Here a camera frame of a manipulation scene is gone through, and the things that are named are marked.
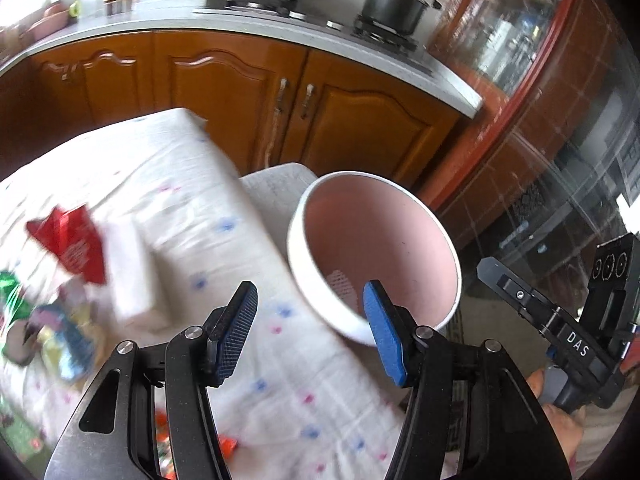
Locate person right hand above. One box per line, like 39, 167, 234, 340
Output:
526, 368, 586, 462

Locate lower wooden cabinets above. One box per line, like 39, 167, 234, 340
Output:
1, 29, 460, 188

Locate steel stock pot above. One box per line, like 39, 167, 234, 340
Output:
360, 0, 431, 36

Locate floral white tablecloth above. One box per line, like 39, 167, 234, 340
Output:
1, 108, 404, 479

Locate green drink carton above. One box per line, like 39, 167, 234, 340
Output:
0, 271, 30, 336

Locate gas stove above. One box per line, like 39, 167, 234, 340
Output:
193, 0, 434, 75

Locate orange blue snack bag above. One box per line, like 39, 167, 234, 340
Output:
29, 280, 105, 385

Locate glass display cabinet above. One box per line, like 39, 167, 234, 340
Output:
426, 0, 562, 98

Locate pink white trash bin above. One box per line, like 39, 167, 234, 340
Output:
286, 171, 462, 346

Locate pink basin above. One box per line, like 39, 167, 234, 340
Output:
28, 2, 70, 42

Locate red snack bag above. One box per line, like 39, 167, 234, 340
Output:
26, 206, 106, 285

